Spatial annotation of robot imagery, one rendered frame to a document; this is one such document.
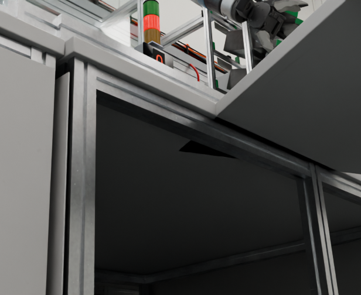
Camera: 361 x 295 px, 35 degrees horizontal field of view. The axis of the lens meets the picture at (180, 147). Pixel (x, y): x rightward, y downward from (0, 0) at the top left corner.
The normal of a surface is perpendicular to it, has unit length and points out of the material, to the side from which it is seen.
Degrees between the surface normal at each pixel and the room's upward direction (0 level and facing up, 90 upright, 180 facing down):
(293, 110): 180
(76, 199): 90
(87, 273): 90
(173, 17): 90
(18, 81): 90
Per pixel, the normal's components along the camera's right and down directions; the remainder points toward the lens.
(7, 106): 0.73, -0.30
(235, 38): -0.80, -0.20
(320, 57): 0.04, 0.92
